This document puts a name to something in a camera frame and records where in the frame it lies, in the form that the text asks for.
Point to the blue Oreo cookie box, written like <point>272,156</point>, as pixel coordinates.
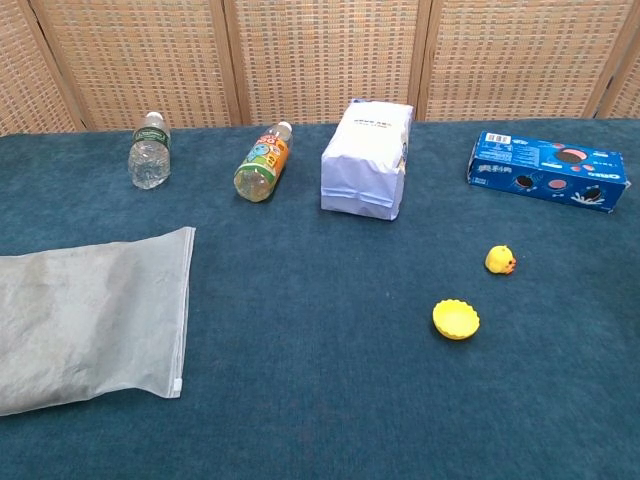
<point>545,167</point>

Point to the clear water bottle green label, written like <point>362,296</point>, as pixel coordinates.
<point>149,160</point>

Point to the frosted zip bag grey cloth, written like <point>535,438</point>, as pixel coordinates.
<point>85,320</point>

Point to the woven rattan folding screen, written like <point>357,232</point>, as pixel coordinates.
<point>320,55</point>

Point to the white paper bag package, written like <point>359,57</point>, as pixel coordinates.
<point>367,160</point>

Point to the yellow rubber duck toy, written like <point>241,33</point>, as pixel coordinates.
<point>499,259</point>

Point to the orange drink bottle cartoon label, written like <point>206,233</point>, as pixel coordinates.
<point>262,167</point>

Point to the yellow silicone cup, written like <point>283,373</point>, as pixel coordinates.
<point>455,320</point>

